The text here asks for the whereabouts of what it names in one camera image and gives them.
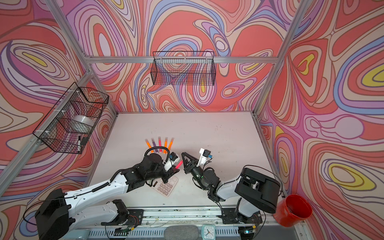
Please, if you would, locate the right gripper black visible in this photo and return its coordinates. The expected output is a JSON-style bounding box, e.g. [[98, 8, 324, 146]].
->
[[181, 153, 207, 192]]

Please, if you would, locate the pink pen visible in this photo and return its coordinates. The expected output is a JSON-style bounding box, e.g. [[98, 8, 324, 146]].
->
[[176, 161, 183, 169], [158, 137, 163, 153]]

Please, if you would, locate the orange pen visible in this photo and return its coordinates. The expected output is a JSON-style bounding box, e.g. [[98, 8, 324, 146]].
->
[[163, 137, 168, 154], [168, 138, 174, 151], [145, 139, 154, 153]]

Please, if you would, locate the purple pen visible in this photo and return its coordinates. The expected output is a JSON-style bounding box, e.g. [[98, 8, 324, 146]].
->
[[151, 138, 157, 147]]

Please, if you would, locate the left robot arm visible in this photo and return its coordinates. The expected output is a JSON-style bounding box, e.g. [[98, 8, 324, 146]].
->
[[35, 153, 180, 240]]

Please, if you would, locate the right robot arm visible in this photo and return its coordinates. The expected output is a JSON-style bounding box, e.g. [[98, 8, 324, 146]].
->
[[182, 152, 281, 218]]

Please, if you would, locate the pink calculator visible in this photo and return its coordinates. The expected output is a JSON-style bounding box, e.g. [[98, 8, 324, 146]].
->
[[152, 176, 179, 198]]

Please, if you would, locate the grey padded cushion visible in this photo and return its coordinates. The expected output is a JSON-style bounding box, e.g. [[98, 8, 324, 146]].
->
[[164, 225, 199, 240]]

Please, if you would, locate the small white clock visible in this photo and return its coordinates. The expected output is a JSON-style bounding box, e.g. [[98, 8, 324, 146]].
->
[[202, 225, 216, 240]]

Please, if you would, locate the black marker in basket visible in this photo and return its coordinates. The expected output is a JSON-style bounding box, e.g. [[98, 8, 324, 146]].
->
[[77, 136, 82, 154]]

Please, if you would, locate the red plastic cup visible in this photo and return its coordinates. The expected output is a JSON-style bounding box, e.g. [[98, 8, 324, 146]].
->
[[273, 195, 313, 228]]

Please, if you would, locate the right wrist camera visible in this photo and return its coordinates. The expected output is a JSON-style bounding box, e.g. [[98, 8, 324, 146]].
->
[[197, 149, 213, 167]]

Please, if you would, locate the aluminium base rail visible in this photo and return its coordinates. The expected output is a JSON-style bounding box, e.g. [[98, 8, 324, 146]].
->
[[59, 206, 271, 230]]

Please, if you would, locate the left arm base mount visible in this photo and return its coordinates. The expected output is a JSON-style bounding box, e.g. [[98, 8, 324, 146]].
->
[[101, 200, 144, 228]]

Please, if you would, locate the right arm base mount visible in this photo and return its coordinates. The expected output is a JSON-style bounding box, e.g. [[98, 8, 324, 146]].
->
[[219, 208, 263, 226]]

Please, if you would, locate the black wire basket back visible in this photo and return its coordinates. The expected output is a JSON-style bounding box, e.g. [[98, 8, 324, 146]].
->
[[151, 51, 216, 86]]

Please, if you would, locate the black wire basket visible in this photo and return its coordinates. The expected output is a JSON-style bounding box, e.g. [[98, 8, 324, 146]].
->
[[33, 83, 109, 154], [151, 51, 216, 86]]

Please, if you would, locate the black wire basket left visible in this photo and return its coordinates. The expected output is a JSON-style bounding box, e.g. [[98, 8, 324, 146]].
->
[[33, 83, 109, 154]]

